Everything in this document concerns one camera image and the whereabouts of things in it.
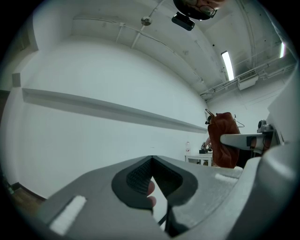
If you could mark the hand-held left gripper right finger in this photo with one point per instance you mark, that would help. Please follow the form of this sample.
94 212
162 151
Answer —
201 194

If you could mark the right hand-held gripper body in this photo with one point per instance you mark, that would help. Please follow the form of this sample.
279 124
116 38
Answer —
269 187

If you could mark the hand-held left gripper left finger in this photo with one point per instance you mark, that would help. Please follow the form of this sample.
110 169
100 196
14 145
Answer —
93 199

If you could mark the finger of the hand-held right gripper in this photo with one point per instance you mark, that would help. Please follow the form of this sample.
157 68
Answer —
236 140

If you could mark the person's left hand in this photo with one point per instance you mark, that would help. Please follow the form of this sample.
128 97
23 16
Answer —
152 188

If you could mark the black box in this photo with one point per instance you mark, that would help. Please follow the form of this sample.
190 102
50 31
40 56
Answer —
202 151

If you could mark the small white side table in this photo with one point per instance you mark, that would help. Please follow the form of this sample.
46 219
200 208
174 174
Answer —
197 158

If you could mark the clear bottle with red label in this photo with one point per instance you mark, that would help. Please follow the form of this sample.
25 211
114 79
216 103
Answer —
188 147

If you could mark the white air conditioner unit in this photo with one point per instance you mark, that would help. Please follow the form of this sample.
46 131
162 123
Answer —
248 79

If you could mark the long ceiling light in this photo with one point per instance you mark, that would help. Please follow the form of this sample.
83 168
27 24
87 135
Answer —
282 50
227 65

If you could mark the person's eyeglasses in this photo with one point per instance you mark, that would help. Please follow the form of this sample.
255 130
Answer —
207 10

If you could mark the round ceiling fixture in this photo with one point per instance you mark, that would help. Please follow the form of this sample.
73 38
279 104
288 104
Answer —
146 21

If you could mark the grey gripper camera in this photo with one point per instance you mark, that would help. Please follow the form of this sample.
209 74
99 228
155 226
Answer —
264 126

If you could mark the black head camera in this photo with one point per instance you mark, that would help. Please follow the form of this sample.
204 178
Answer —
183 21

